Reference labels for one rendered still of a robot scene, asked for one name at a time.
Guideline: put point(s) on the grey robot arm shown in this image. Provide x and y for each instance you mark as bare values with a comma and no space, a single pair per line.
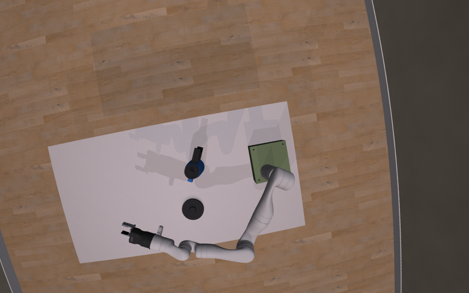
261,217

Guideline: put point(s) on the blue kettle with black handle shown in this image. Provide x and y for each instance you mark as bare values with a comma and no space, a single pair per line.
195,167

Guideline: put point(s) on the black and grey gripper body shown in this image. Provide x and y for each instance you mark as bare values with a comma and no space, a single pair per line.
147,239

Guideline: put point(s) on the black round disc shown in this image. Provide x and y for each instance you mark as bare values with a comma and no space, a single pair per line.
192,209

